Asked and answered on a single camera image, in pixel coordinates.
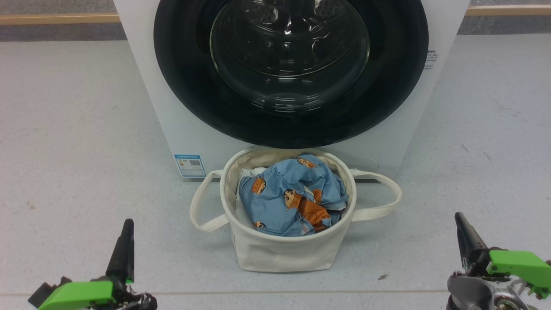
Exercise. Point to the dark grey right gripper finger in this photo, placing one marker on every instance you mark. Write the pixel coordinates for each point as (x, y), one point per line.
(467, 239)

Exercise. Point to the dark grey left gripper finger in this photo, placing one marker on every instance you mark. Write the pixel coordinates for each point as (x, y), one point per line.
(122, 254)

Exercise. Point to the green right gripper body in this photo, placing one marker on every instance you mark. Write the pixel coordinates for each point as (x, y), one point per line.
(516, 265)

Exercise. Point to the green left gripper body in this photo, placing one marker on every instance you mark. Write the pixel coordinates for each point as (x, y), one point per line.
(77, 295)

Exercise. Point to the white garment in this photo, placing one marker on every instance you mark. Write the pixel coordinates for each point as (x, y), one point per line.
(252, 172)

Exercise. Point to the blue cartoon-print garment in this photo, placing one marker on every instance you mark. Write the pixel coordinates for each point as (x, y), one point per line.
(275, 206)

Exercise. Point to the black round glass washer door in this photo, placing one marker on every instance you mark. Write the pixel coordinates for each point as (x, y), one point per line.
(193, 99)

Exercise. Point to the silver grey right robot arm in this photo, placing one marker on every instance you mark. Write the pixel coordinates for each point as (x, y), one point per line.
(469, 295)

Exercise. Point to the white front-load washing machine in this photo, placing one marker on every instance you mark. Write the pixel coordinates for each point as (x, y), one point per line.
(172, 107)

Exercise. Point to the blue energy label sticker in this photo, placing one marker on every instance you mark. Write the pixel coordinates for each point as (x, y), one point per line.
(189, 165)

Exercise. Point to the cream canvas laundry basket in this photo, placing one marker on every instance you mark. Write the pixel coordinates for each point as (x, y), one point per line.
(280, 254)

